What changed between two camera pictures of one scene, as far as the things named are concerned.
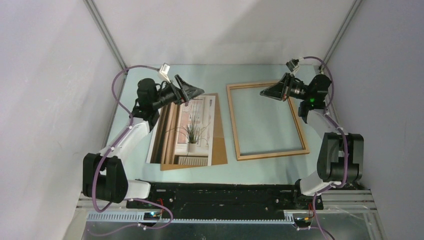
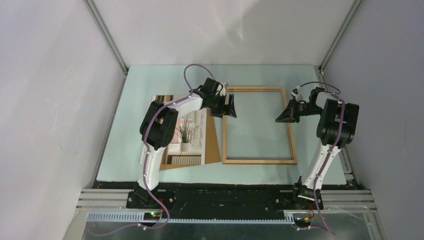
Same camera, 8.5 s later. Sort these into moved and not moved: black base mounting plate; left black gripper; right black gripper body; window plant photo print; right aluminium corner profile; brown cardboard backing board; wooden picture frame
Moved: left black gripper; window plant photo print; wooden picture frame; right black gripper body; brown cardboard backing board
Not moved: black base mounting plate; right aluminium corner profile
